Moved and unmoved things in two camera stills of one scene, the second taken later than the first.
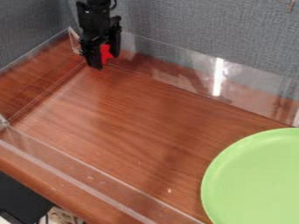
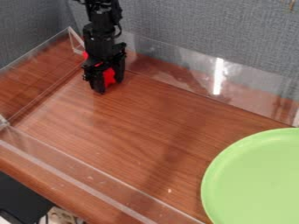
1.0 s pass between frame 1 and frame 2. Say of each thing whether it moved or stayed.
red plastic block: moved
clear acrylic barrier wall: stayed
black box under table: stayed
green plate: stayed
